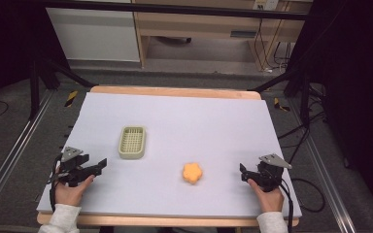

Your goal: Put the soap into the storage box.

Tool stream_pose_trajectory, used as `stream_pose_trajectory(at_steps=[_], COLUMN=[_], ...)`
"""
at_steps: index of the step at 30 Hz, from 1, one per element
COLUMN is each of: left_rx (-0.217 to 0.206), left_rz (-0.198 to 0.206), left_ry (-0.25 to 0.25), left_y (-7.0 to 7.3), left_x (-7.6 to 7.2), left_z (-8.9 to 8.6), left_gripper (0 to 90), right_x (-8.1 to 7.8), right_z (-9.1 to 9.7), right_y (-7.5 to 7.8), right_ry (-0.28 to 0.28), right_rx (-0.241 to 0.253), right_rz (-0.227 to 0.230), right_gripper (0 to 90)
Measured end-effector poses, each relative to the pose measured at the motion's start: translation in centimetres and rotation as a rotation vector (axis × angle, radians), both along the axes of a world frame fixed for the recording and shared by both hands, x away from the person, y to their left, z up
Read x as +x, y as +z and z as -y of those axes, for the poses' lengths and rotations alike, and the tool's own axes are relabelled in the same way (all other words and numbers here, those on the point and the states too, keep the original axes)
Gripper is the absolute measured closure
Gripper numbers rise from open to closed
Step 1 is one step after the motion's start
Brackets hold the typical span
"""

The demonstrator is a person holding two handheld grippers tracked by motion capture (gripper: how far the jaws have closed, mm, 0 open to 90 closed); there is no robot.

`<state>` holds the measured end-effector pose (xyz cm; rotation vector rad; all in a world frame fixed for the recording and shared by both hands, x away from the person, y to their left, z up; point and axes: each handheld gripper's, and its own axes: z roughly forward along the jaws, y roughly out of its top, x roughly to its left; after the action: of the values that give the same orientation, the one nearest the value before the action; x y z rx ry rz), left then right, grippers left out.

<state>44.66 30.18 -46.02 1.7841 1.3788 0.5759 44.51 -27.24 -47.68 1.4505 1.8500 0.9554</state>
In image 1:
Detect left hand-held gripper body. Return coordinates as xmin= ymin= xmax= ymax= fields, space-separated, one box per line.
xmin=55 ymin=146 xmax=92 ymax=188

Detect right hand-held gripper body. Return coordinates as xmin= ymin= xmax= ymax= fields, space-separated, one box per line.
xmin=254 ymin=152 xmax=293 ymax=193

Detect person's left hand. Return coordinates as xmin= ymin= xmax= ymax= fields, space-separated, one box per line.
xmin=53 ymin=174 xmax=96 ymax=208

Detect person's right hand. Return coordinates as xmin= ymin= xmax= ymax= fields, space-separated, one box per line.
xmin=247 ymin=178 xmax=286 ymax=214

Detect beige plastic basket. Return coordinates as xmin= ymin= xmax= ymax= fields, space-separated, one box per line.
xmin=118 ymin=125 xmax=148 ymax=160

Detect orange flower-shaped sponge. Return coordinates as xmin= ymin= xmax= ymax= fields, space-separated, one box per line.
xmin=182 ymin=161 xmax=204 ymax=185

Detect yellow black floor tape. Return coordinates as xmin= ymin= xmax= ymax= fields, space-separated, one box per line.
xmin=63 ymin=89 xmax=79 ymax=109
xmin=273 ymin=96 xmax=291 ymax=114

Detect white foam board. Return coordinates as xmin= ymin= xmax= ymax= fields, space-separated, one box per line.
xmin=35 ymin=91 xmax=303 ymax=218

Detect black metal stand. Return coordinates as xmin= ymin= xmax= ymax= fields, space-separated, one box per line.
xmin=28 ymin=57 xmax=97 ymax=121
xmin=247 ymin=68 xmax=313 ymax=128

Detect wooden table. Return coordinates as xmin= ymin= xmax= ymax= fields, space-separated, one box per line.
xmin=36 ymin=84 xmax=301 ymax=228

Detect white cabinet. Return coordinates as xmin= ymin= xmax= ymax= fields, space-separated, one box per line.
xmin=46 ymin=0 xmax=141 ymax=63

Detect black curtain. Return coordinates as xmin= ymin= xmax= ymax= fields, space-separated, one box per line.
xmin=0 ymin=0 xmax=71 ymax=111
xmin=286 ymin=0 xmax=373 ymax=225

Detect light wooden desk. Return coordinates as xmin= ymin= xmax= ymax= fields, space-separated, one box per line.
xmin=131 ymin=0 xmax=314 ymax=72

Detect white power strip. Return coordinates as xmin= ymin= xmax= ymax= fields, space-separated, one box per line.
xmin=253 ymin=0 xmax=280 ymax=11

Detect black metal crossbar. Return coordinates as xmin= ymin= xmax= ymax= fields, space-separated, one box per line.
xmin=22 ymin=0 xmax=309 ymax=21

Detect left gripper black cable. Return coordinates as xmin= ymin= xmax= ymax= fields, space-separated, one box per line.
xmin=48 ymin=153 xmax=64 ymax=214

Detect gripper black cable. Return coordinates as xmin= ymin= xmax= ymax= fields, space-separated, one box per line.
xmin=279 ymin=180 xmax=295 ymax=233
xmin=48 ymin=153 xmax=64 ymax=214

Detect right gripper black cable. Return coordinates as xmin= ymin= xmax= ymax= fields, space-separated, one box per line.
xmin=279 ymin=180 xmax=295 ymax=233

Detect black floor cable loop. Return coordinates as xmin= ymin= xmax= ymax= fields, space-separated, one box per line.
xmin=277 ymin=110 xmax=327 ymax=214

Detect metal floor rail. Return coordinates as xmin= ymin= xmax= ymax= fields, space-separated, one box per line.
xmin=0 ymin=89 xmax=55 ymax=225
xmin=287 ymin=96 xmax=357 ymax=233

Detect black cables under desk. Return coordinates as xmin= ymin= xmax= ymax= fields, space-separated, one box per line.
xmin=253 ymin=17 xmax=293 ymax=73

